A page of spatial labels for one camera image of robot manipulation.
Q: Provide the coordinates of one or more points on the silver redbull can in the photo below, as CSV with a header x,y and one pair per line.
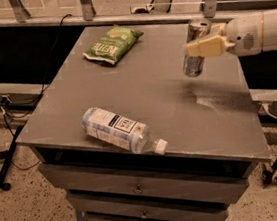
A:
x,y
193,59

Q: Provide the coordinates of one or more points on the grey drawer cabinet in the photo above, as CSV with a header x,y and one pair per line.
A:
x,y
214,136

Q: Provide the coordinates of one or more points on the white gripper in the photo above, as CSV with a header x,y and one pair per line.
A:
x,y
244,36

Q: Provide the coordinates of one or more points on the black metal stand leg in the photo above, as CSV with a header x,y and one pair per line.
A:
x,y
7,161

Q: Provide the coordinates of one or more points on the green chip bag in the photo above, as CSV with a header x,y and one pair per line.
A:
x,y
111,47

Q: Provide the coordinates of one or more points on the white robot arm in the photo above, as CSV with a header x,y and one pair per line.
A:
x,y
269,41

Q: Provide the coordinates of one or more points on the clear blue plastic bottle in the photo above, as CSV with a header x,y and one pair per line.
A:
x,y
122,132

